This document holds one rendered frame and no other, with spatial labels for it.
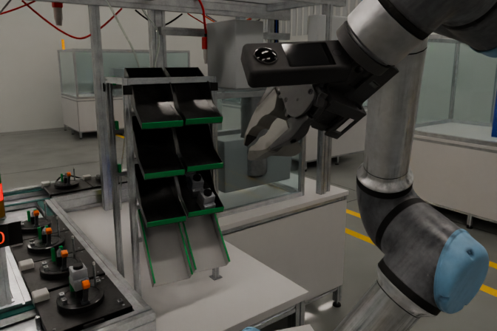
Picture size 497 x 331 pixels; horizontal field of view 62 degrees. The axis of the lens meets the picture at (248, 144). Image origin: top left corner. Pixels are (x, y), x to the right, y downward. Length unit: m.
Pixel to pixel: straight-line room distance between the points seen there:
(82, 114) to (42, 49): 2.58
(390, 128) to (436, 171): 4.33
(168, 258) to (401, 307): 0.94
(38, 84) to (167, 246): 10.58
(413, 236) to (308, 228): 1.99
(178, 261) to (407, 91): 1.06
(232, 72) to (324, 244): 1.29
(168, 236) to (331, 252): 1.62
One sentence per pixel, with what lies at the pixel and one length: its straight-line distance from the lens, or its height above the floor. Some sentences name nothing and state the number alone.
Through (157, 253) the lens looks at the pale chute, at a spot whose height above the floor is 1.07.
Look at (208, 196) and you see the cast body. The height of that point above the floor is 1.25.
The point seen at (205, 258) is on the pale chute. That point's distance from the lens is 1.55.
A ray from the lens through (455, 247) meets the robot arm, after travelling 0.70.
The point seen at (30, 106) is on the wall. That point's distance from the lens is 11.92.
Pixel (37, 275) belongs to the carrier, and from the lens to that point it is 1.70.
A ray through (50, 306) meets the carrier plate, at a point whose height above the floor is 0.97.
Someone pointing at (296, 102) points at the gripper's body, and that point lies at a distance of 0.49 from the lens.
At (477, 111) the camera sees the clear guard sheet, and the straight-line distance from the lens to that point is 4.74.
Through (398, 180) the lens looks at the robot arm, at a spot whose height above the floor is 1.52.
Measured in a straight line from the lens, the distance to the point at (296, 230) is 2.61.
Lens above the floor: 1.71
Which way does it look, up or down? 11 degrees down
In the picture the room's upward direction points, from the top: straight up
